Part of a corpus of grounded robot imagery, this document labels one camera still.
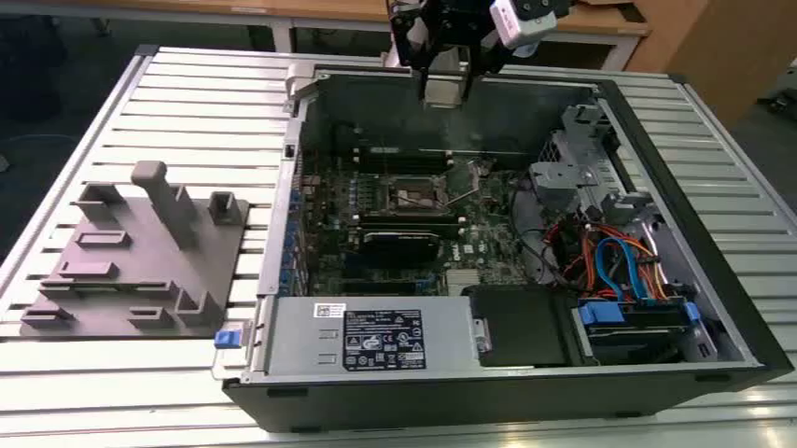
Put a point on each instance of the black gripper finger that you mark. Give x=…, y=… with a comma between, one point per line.
x=472, y=79
x=426, y=84

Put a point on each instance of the CPU with silver top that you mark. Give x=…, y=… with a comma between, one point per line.
x=446, y=91

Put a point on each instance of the metal locking lever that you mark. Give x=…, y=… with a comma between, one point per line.
x=386, y=164

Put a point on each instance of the CPU socket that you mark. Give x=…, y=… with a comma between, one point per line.
x=411, y=198

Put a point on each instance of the black expansion slot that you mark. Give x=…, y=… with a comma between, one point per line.
x=374, y=287

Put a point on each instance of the grey metal drive cage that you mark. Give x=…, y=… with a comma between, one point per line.
x=554, y=177

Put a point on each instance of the wooden desk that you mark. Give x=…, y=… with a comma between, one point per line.
x=629, y=21

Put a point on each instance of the green motherboard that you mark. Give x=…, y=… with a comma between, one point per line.
x=498, y=233

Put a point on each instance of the wooden cabinet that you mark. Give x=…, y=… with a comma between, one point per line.
x=722, y=46

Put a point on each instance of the silver heatsink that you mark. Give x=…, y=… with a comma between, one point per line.
x=463, y=277

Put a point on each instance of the black plastic shroud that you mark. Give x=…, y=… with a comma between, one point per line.
x=528, y=326

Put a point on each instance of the blue disk carrier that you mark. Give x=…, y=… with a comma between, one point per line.
x=601, y=312

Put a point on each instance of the silver power supply unit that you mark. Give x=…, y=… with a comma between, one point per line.
x=299, y=336

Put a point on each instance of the grey parts rack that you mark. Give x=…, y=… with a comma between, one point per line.
x=155, y=280

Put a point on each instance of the blue case latch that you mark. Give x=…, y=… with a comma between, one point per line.
x=225, y=340

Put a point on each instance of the black PC case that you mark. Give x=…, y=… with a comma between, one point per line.
x=435, y=401

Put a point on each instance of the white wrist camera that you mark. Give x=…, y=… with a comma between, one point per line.
x=519, y=25

